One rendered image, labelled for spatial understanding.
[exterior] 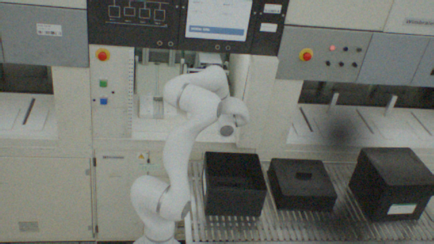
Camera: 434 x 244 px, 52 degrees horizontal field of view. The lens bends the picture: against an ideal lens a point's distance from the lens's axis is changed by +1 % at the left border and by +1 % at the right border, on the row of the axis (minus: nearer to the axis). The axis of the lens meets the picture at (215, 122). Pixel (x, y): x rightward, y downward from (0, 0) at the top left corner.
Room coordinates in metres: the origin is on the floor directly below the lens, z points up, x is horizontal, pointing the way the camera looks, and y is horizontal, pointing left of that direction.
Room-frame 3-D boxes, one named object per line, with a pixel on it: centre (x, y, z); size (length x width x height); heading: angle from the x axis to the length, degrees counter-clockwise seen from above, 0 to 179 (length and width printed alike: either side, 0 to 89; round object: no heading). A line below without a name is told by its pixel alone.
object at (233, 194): (1.63, -0.13, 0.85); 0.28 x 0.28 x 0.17; 10
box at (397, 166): (1.77, -0.93, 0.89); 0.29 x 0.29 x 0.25; 15
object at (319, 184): (1.75, -0.49, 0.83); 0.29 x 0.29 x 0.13; 11
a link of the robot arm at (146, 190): (1.19, 0.18, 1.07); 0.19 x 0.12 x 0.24; 68
